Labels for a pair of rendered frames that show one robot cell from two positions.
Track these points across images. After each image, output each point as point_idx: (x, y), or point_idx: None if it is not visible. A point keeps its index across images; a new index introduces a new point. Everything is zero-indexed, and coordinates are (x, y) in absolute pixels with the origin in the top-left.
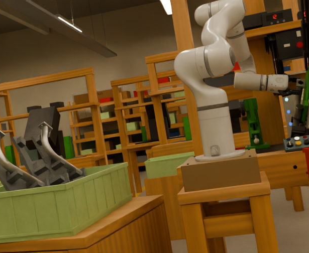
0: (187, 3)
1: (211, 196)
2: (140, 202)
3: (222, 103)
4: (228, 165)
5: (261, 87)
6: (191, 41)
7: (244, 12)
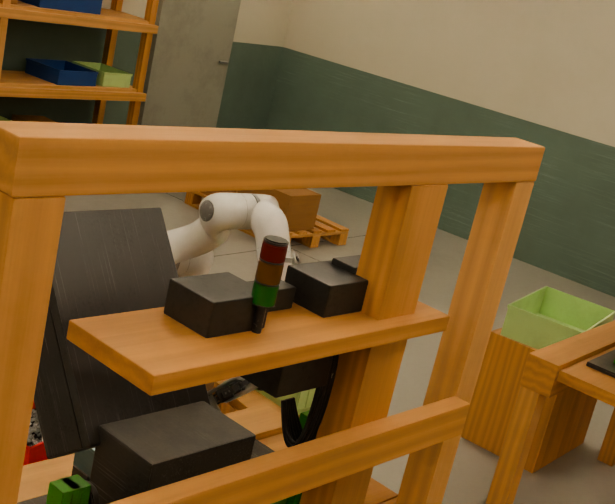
0: (509, 198)
1: None
2: (254, 404)
3: None
4: None
5: None
6: (457, 280)
7: (200, 219)
